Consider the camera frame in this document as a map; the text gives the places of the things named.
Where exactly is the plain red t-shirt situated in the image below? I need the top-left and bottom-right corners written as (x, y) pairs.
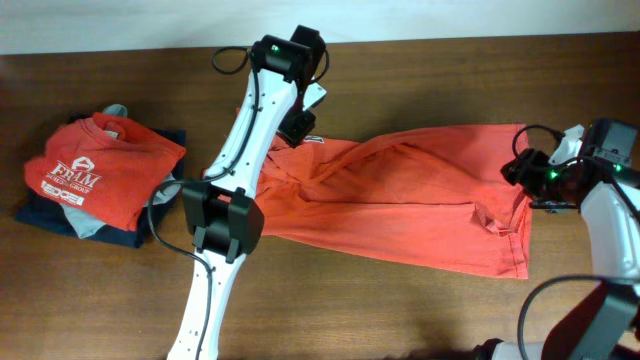
top-left (202, 107), bottom-right (534, 281)

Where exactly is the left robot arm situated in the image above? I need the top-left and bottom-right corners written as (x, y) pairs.
top-left (168, 26), bottom-right (330, 359)

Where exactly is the folded red printed t-shirt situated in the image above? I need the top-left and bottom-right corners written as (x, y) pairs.
top-left (24, 112), bottom-right (186, 231)

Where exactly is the folded navy blue t-shirt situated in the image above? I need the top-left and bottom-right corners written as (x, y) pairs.
top-left (15, 129), bottom-right (186, 248)

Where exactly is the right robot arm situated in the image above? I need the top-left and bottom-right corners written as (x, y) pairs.
top-left (470, 118), bottom-right (639, 360)

